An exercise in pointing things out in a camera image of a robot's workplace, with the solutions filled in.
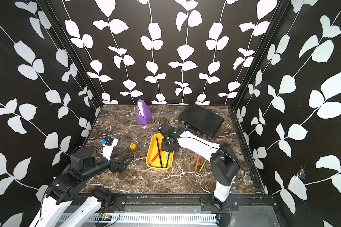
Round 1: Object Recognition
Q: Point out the yellow plastic storage tray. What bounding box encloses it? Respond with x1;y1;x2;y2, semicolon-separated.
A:
146;133;174;171

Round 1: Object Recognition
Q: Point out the orange hex key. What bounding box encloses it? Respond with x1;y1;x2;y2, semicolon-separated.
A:
194;155;200;172

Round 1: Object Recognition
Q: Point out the red hex key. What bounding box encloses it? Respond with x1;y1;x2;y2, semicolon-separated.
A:
149;153;162;166

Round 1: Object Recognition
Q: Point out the black briefcase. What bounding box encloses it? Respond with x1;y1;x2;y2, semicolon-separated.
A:
179;103;224;139

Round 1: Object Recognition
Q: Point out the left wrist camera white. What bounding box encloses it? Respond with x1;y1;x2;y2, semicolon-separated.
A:
100;137;118;160

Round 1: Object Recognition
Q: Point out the perforated metal strip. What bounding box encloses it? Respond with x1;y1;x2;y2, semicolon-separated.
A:
56;212;218;225

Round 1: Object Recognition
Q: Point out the small yellow die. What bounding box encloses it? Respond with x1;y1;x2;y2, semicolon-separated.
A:
130;143;136;150

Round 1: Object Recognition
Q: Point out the dark long hex key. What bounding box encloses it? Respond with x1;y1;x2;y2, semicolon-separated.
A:
156;138;163;168

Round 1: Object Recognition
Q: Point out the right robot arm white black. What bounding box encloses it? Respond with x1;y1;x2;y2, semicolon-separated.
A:
158;126;242;203

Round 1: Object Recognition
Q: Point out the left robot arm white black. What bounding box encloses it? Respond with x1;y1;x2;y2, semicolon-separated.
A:
30;147;134;227

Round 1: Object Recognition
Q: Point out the purple metronome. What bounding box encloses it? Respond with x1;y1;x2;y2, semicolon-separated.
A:
136;99;152;125

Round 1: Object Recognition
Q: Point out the black front mounting rail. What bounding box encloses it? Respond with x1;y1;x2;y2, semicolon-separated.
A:
111;193;277;212

